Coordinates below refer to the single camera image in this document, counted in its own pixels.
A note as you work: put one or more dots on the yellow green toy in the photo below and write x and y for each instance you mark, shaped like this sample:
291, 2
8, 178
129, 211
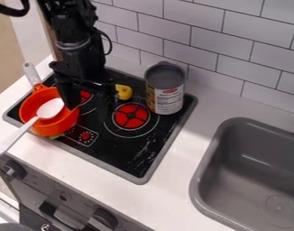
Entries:
57, 136

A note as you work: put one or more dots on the toy stove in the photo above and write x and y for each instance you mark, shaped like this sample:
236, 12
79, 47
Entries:
125, 141

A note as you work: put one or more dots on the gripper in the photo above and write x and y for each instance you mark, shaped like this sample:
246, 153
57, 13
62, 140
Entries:
83, 70

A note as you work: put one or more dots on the toy sink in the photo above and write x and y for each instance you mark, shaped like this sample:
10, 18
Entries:
253, 174

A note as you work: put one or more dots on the white spoon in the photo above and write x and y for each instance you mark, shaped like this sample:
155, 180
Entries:
49, 109

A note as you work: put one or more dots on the grey can with label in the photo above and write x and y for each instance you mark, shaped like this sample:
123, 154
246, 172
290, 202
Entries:
165, 90

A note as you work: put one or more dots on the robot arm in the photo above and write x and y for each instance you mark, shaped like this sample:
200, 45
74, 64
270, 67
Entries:
75, 24

